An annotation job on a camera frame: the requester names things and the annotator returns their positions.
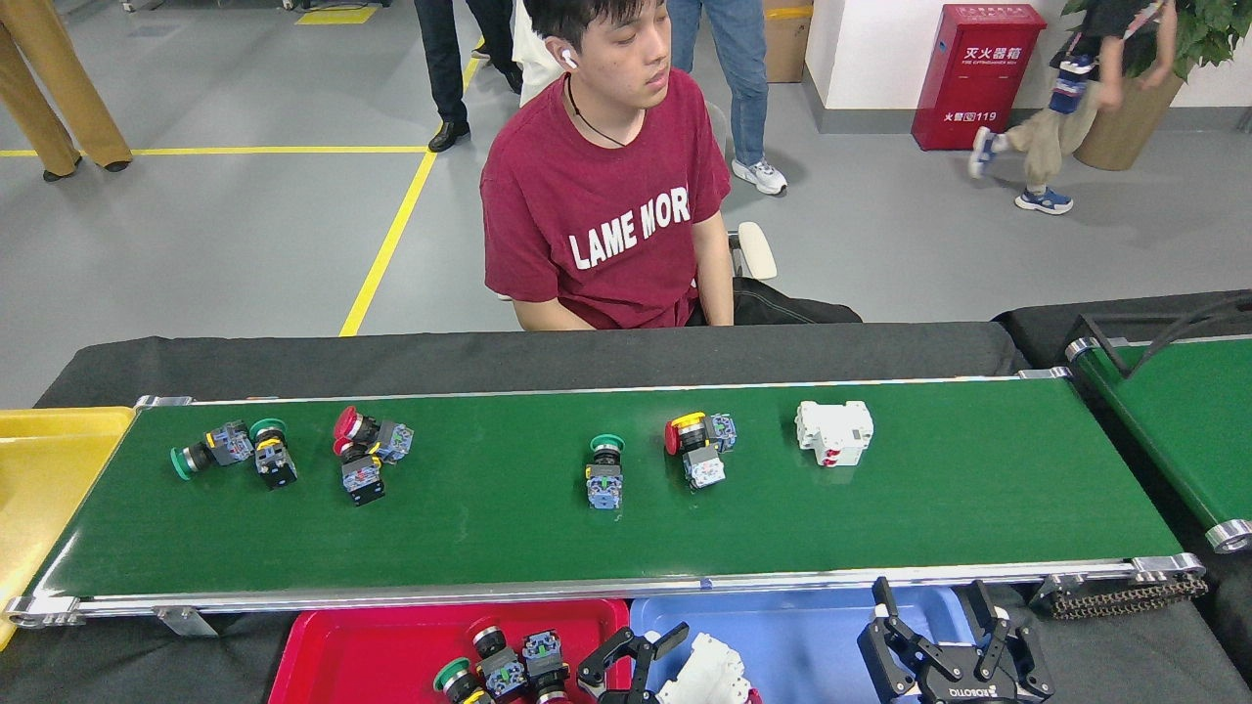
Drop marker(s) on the yellow push button switch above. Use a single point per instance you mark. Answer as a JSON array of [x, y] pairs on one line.
[[704, 467]]

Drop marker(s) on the short green conveyor belt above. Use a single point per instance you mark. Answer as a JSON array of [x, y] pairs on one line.
[[1193, 430]]

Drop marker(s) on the red push button switch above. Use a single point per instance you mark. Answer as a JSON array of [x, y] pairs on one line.
[[544, 653], [501, 670], [362, 479], [722, 430], [347, 422]]

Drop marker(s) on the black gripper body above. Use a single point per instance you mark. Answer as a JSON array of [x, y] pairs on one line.
[[626, 699], [968, 692]]

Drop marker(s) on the black metal bracket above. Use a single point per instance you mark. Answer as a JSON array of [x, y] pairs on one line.
[[1105, 347]]

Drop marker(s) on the brown cardboard box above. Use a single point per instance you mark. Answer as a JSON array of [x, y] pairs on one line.
[[787, 49]]

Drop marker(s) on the potted green plant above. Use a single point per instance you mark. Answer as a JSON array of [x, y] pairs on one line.
[[1125, 137]]

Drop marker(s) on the yellow plastic tray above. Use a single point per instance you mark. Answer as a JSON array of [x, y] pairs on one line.
[[49, 489]]

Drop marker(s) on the person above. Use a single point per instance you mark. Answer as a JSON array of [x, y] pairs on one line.
[[533, 68], [440, 59], [597, 176], [1051, 132], [743, 78], [59, 88]]

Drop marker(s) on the white circuit breaker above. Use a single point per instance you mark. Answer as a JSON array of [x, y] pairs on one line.
[[831, 430], [709, 675]]

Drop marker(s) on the red fire extinguisher box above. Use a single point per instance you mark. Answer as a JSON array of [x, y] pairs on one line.
[[978, 88]]

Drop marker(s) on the green push button switch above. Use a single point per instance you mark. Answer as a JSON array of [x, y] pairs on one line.
[[604, 484], [452, 673], [230, 445], [276, 464]]

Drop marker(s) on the long green conveyor belt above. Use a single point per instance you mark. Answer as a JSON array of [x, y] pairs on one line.
[[880, 518]]

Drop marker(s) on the person's right forearm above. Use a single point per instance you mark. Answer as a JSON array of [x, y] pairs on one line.
[[548, 315]]

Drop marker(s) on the person's left forearm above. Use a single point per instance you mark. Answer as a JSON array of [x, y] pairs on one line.
[[714, 284]]

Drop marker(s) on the grey office chair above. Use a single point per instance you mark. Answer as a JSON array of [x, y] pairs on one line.
[[758, 249]]

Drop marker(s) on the blue plastic tray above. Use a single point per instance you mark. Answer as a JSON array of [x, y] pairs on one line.
[[802, 645]]

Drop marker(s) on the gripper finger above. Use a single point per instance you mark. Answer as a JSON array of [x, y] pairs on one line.
[[606, 660], [1029, 660], [885, 665], [657, 640]]

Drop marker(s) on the red plastic tray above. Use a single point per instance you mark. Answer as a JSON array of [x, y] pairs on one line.
[[362, 655]]

